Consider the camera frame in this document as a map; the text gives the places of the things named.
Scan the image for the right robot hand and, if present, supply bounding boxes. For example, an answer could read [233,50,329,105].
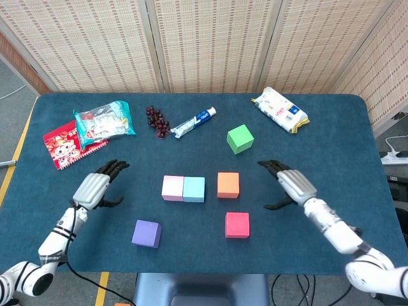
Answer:
[257,159,318,211]

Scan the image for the orange foam cube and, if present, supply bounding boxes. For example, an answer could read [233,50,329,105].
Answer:
[217,172,240,200]

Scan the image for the white floor cable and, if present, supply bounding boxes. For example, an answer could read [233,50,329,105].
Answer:
[0,84,26,100]

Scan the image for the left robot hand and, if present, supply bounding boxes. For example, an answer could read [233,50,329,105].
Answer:
[72,159,131,212]

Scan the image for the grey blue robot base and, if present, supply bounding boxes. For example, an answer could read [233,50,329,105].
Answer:
[133,273,270,306]

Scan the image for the pink foam cube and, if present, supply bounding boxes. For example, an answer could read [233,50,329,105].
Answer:
[161,175,185,202]

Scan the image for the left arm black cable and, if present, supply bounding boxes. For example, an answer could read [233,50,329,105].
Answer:
[65,200,136,306]

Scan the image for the blue white toothpaste tube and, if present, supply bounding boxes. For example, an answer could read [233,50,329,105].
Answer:
[170,106,217,140]

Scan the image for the dark red grape bunch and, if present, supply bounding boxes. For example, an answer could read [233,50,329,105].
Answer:
[145,106,171,140]

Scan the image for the teal felt table cover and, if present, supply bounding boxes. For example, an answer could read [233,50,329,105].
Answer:
[0,92,408,277]

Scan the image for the purple foam cube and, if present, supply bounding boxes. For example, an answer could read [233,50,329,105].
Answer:
[131,219,163,249]

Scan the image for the dark equipment box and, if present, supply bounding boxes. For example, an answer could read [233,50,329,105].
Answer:
[384,174,408,201]

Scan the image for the black floor cables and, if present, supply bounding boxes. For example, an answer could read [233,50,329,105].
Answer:
[270,273,354,306]

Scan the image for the light blue foam cube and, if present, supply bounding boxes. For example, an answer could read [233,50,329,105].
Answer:
[182,177,206,203]

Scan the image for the white yellow snack bag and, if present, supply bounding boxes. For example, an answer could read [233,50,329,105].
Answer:
[251,86,310,135]

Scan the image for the teal snack bag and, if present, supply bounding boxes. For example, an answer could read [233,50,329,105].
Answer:
[73,100,137,151]

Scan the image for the red foam cube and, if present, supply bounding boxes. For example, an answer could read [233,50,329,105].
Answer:
[224,212,251,239]

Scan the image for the white power cable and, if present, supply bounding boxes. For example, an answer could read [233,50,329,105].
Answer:
[384,135,408,154]

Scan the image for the red snack packet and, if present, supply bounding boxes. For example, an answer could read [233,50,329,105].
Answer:
[43,120,109,171]

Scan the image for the white power strip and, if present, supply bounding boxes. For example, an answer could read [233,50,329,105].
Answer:
[380,150,408,166]

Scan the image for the green foam cube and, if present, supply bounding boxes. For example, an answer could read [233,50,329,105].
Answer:
[226,124,255,156]

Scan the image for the woven folding screen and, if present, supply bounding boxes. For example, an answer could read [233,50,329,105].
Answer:
[0,0,408,131]

